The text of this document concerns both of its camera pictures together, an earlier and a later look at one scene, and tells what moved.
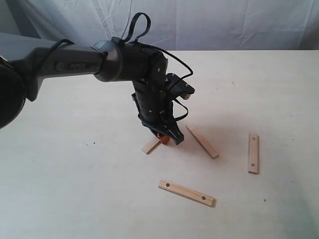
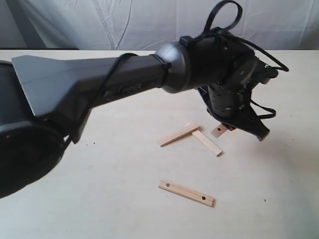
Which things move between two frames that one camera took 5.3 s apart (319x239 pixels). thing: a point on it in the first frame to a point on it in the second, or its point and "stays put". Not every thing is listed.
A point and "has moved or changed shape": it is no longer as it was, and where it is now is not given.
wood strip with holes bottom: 186,192 stays put
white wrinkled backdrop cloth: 176,25 stays put
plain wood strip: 148,148 to 180,136
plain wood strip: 206,146 has moved or changed shape
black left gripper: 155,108 to 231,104
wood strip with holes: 253,154 to 218,130
